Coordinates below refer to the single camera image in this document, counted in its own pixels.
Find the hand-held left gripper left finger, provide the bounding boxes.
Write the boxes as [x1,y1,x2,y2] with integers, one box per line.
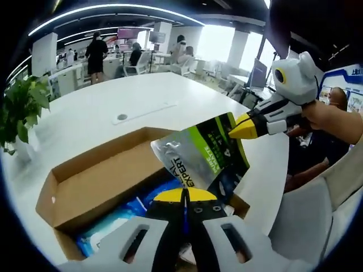
[58,188,187,272]

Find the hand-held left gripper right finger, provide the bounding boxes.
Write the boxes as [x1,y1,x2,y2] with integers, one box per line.
[184,187,314,272]

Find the blue wet wipes pack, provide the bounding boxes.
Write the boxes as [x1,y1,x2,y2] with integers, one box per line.
[75,169,185,257]

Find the silver green soft pouch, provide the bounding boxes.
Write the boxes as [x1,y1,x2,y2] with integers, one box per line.
[150,112,251,205]

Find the brown cardboard shoe box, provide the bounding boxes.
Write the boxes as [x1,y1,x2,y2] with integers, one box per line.
[35,126,252,261]

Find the person's right hand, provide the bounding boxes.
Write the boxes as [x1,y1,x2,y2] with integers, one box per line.
[302,99,324,131]

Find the dark desk monitor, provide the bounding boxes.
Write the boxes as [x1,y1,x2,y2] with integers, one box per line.
[249,58,269,91]

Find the blue framed display board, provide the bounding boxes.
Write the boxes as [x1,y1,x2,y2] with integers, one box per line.
[319,67,363,113]

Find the grey mesh office chair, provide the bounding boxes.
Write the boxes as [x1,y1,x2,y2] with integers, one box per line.
[266,174,363,256]

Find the dark screen on stand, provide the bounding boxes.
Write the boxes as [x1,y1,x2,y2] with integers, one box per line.
[149,31,167,44]

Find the white office chair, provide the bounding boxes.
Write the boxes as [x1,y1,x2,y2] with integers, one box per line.
[123,52,151,77]

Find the green plant in white pot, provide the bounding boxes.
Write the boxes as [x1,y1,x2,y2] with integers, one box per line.
[0,75,52,164]

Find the purple wall screen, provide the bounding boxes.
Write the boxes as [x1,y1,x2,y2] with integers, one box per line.
[117,27,140,40]

